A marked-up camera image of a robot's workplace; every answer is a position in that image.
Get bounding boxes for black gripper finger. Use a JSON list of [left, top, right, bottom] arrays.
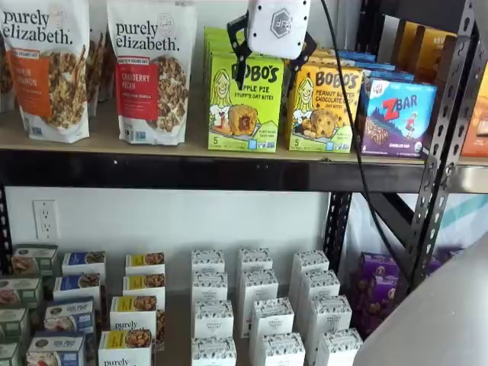
[[228, 11, 252, 91], [287, 32, 317, 83]]

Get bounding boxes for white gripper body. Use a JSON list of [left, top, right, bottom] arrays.
[[246, 0, 312, 60]]

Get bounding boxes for green Bobo's apple pie box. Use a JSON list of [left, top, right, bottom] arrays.
[[205, 44, 249, 62], [204, 35, 245, 49], [204, 26, 233, 39], [207, 56, 285, 153]]

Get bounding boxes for yellow Bobo's peanut butter box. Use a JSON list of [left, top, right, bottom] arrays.
[[304, 56, 354, 69], [310, 48, 340, 60], [287, 63, 363, 154]]

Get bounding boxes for blue purple Zbar box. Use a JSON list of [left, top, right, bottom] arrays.
[[361, 69, 416, 83], [337, 48, 377, 64], [352, 59, 400, 73], [358, 75, 438, 159]]

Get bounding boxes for brown orange snack box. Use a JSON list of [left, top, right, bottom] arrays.
[[392, 21, 420, 73], [415, 24, 458, 84]]

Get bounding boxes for wooden shelf board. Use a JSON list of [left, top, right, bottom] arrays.
[[430, 155, 488, 168], [0, 91, 428, 163]]

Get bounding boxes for large orange snack box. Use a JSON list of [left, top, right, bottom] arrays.
[[460, 63, 488, 158]]

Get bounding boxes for white organic pasta box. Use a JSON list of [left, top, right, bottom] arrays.
[[299, 269, 341, 332], [191, 337, 237, 366], [194, 300, 234, 339], [238, 247, 274, 272], [261, 332, 306, 366], [315, 328, 364, 366], [191, 249, 226, 275], [191, 271, 229, 304], [307, 295, 352, 363], [292, 250, 330, 302], [239, 268, 279, 339], [249, 297, 294, 365]]

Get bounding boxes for white granola box yellow label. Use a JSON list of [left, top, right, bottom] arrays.
[[98, 329, 154, 366], [110, 296, 165, 352], [124, 251, 165, 276], [122, 273, 166, 312]]

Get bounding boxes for purple snack box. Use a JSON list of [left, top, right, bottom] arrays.
[[364, 274, 406, 317], [360, 251, 400, 281], [351, 300, 382, 342]]

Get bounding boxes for green granola box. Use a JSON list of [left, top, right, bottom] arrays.
[[0, 308, 31, 342], [0, 342, 20, 366], [11, 245, 59, 278], [0, 277, 43, 309]]

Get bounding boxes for granola bag red label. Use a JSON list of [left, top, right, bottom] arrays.
[[105, 0, 197, 146]]

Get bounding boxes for granola bag orange label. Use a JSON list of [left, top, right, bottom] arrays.
[[0, 0, 92, 145]]

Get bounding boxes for white plastic sheet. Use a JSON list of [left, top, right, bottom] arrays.
[[342, 192, 488, 268]]

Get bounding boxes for white small cartons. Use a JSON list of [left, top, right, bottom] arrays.
[[0, 243, 367, 366]]

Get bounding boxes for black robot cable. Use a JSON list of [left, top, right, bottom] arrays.
[[319, 0, 401, 260]]

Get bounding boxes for white wall outlet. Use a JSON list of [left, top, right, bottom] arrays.
[[33, 200, 59, 240]]

